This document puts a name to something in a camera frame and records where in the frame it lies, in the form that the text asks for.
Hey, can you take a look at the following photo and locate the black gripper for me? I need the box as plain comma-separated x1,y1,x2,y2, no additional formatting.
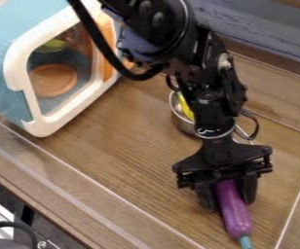
172,136,272,211

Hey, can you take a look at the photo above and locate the purple toy eggplant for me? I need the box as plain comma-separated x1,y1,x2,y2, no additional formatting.
215,179,254,249

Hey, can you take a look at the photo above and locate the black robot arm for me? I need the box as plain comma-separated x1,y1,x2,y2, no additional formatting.
99,0,272,211

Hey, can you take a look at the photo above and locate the yellow toy banana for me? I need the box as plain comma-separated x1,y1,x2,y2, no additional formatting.
175,91,194,122

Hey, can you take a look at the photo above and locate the orange microwave turntable plate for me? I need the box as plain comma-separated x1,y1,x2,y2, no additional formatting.
28,63,76,97

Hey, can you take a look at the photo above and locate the blue toy microwave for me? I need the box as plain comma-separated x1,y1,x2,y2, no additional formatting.
0,0,120,137

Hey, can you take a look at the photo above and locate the silver pot with wire handle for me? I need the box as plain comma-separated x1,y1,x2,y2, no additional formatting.
168,91,259,143

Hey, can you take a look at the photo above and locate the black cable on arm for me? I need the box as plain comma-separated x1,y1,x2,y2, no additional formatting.
65,0,167,82

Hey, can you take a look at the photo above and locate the black cable bottom left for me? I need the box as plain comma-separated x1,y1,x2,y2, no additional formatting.
0,221,37,249

